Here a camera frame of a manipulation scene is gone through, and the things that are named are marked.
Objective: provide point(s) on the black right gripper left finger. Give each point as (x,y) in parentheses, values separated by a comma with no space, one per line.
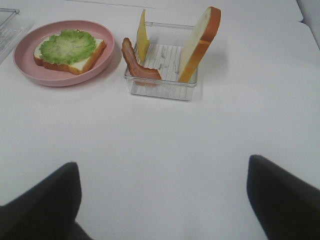
(47,211)

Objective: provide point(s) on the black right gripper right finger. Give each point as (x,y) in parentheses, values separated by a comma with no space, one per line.
(286,207)

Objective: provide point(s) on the bread slice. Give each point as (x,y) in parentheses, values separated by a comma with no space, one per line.
(198,43)
(76,68)

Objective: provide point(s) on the pink bacon strip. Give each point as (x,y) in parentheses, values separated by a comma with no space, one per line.
(135,69)

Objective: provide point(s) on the green lettuce leaf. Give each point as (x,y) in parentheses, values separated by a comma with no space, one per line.
(69,47)

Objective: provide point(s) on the yellow cheese slice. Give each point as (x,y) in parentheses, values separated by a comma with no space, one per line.
(142,41)

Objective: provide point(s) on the pink round plate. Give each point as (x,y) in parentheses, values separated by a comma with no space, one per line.
(23,55)

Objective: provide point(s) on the left clear plastic tray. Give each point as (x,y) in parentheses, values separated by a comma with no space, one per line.
(13,28)

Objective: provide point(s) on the clear plastic tray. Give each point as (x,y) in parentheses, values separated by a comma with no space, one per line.
(166,42)
(13,28)

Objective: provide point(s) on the right clear plastic tray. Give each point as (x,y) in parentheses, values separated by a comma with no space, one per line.
(166,42)

